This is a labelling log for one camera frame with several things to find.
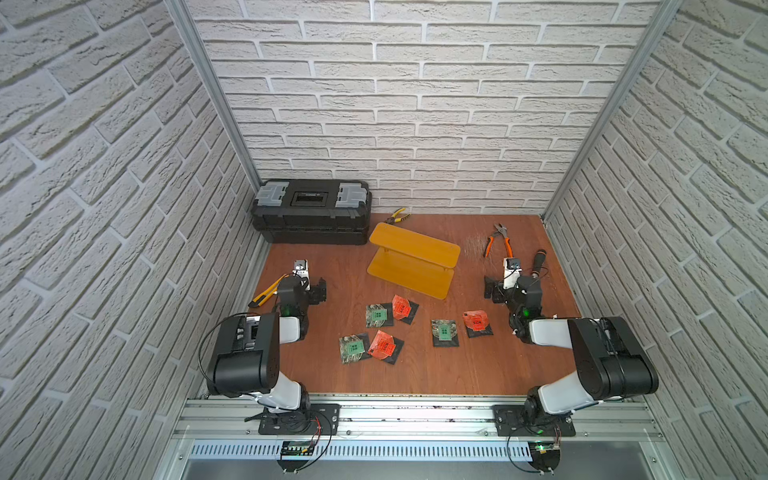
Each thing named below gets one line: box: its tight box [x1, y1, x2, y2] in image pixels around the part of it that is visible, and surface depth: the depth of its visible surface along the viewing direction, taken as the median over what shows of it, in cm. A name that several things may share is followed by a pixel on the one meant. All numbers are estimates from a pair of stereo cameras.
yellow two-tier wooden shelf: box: [367, 222, 461, 300], surface depth 97 cm
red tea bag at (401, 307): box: [392, 294, 411, 320], surface depth 96 cm
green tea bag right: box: [431, 319, 460, 348], surface depth 90 cm
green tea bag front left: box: [339, 334, 365, 365], surface depth 87 cm
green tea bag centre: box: [365, 303, 394, 328], surface depth 94 cm
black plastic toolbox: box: [251, 178, 372, 245], surface depth 102 cm
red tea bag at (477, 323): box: [462, 310, 494, 338], surface depth 91 cm
